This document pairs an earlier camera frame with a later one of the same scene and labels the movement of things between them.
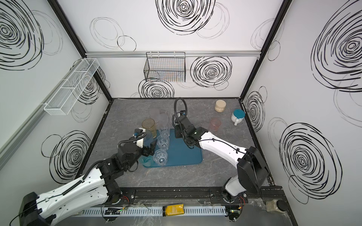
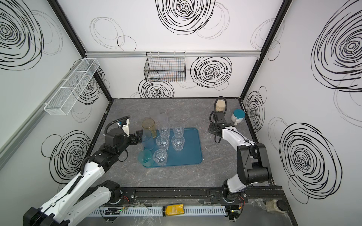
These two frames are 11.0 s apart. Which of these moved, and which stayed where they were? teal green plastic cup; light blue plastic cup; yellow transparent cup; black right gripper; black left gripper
Moved: black right gripper; black left gripper
Stayed: teal green plastic cup; light blue plastic cup; yellow transparent cup
